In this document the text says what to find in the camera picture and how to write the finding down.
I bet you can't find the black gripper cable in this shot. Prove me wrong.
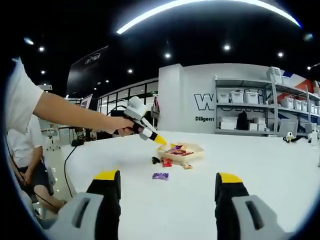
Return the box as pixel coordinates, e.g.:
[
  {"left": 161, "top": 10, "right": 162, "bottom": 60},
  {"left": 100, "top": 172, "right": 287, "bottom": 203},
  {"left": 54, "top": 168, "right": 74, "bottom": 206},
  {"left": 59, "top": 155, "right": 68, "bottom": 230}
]
[{"left": 63, "top": 143, "right": 77, "bottom": 200}]

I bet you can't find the pile of snack packets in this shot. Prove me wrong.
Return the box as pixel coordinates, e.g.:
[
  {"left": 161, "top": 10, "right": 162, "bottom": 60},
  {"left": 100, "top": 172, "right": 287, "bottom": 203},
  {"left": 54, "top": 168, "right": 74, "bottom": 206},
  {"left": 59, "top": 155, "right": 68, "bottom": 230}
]
[{"left": 162, "top": 142, "right": 195, "bottom": 156}]

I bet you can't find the person's left hand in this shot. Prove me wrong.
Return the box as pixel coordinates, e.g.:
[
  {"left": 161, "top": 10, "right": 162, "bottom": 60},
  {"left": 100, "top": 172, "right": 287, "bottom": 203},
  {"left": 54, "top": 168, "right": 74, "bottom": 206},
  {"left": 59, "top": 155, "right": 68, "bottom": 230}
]
[{"left": 111, "top": 117, "right": 140, "bottom": 138}]

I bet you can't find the tilted kiosk screen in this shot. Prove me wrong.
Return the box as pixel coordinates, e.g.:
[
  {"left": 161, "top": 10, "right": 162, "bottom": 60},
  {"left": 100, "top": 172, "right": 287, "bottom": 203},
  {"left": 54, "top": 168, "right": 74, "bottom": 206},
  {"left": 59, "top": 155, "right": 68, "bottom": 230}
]
[{"left": 79, "top": 93, "right": 94, "bottom": 109}]

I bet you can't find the spare hand-held gripper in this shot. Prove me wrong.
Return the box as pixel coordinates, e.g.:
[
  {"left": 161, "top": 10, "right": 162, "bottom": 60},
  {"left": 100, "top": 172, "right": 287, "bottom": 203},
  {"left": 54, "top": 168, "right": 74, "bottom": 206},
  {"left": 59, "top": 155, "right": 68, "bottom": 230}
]
[{"left": 283, "top": 132, "right": 300, "bottom": 144}]

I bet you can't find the row of white storage bins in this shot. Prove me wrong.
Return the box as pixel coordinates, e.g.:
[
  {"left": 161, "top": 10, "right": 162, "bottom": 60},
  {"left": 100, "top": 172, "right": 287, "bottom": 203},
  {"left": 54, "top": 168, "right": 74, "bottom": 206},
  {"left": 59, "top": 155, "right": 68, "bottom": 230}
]
[{"left": 216, "top": 66, "right": 320, "bottom": 116}]

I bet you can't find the black hanging banner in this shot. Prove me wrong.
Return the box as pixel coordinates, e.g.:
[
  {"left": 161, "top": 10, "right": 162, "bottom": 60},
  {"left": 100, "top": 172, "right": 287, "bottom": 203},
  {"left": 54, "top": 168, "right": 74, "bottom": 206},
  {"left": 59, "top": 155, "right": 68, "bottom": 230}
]
[{"left": 66, "top": 44, "right": 110, "bottom": 97}]

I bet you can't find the long ceiling light strip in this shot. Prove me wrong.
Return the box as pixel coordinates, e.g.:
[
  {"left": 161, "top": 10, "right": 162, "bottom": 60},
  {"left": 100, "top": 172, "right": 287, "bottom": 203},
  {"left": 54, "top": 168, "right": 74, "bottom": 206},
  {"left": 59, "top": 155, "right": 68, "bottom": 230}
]
[{"left": 116, "top": 0, "right": 301, "bottom": 35}]

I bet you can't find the black bag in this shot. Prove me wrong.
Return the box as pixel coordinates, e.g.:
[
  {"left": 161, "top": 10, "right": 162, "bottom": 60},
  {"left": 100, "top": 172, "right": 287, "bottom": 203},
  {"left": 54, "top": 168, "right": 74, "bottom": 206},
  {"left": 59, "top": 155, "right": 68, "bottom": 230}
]
[{"left": 236, "top": 111, "right": 249, "bottom": 131}]

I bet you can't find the cream hexagonal container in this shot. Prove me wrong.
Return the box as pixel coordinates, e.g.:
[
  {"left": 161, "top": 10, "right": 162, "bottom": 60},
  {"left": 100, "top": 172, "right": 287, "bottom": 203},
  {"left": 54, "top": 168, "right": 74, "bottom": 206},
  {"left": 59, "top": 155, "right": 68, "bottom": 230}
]
[{"left": 156, "top": 141, "right": 205, "bottom": 161}]

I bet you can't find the grey flat case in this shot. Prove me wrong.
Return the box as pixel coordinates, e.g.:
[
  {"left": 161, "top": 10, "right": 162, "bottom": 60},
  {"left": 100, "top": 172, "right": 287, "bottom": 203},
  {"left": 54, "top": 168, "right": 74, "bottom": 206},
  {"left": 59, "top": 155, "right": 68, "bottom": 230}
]
[{"left": 278, "top": 117, "right": 300, "bottom": 136}]

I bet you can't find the stack of white boxes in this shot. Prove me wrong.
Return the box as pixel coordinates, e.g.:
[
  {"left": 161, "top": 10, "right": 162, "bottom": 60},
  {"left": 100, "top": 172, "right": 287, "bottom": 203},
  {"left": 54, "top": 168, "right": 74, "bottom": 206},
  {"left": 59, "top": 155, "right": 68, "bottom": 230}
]
[{"left": 219, "top": 116, "right": 266, "bottom": 132}]

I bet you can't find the hanging bag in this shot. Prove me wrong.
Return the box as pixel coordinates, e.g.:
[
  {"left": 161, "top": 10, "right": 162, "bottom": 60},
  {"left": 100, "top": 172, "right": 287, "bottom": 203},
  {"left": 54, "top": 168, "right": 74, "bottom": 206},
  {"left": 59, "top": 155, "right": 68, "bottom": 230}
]
[{"left": 150, "top": 96, "right": 161, "bottom": 121}]

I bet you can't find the white pump bottle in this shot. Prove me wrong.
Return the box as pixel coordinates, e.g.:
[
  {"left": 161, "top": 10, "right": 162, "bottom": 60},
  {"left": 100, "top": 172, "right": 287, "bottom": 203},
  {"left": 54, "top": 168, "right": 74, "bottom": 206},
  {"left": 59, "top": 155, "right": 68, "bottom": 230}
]
[{"left": 309, "top": 129, "right": 319, "bottom": 145}]

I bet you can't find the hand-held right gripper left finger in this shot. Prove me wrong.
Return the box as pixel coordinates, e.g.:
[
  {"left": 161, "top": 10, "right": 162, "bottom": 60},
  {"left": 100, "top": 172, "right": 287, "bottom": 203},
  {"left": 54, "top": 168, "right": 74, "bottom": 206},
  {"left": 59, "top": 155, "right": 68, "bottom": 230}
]
[{"left": 51, "top": 169, "right": 122, "bottom": 240}]

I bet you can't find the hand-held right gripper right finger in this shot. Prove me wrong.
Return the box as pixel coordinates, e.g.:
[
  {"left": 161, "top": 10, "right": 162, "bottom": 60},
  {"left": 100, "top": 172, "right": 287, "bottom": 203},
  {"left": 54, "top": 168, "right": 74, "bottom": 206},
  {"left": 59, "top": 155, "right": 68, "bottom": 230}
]
[{"left": 214, "top": 171, "right": 280, "bottom": 240}]

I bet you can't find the grey metal storage shelf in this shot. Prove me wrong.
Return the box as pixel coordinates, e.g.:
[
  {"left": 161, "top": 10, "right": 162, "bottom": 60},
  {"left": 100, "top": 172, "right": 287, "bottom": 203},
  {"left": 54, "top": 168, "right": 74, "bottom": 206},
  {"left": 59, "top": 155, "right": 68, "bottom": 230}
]
[{"left": 214, "top": 66, "right": 320, "bottom": 137}]

